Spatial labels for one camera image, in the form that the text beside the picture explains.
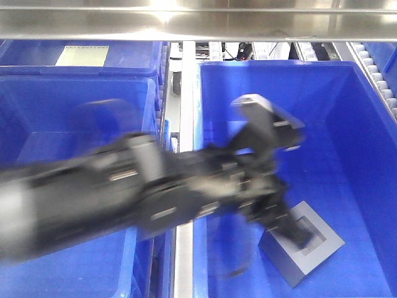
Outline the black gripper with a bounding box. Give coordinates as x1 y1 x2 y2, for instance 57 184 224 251
136 94 312 249

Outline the gray square hollow base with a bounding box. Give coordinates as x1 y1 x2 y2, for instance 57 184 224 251
259 201 345 288

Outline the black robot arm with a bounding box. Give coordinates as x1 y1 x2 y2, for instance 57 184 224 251
1 94 312 264

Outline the large empty blue bin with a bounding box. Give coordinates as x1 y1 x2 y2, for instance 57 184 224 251
193 61 396 297

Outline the blue bin with label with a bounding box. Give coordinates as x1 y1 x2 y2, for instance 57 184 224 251
1 40 163 79

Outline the blue bin at left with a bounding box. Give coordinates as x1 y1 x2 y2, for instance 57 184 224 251
1 76 166 297

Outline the steel shelf front beam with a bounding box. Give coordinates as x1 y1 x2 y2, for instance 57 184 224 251
1 1 396 42

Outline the white roller conveyor rail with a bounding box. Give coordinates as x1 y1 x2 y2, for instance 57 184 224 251
349 42 396 120

